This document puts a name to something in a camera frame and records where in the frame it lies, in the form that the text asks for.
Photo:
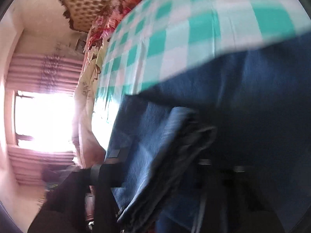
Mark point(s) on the blue denim pants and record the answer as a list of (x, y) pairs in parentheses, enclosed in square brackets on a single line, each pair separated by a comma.
[(218, 102)]

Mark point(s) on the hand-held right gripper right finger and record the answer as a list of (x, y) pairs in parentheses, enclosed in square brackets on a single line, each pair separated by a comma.
[(243, 199)]

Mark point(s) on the tufted carved bed headboard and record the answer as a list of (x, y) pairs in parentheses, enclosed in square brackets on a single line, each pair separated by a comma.
[(85, 4)]

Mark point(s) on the green white checkered cloth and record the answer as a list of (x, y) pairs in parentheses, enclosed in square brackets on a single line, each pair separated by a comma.
[(184, 29)]

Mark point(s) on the pink curtain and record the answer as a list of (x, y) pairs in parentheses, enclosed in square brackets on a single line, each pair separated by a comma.
[(46, 72)]

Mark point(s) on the cream floral bed sheet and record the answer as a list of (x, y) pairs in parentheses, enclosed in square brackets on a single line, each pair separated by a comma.
[(87, 97)]

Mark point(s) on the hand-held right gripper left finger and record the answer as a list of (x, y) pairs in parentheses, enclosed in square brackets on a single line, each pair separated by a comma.
[(107, 203)]

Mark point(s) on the red floral quilt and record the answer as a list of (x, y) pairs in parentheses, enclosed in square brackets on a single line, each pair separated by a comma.
[(121, 12)]

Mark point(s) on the bright window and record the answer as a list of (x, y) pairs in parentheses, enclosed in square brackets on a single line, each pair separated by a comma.
[(46, 119)]

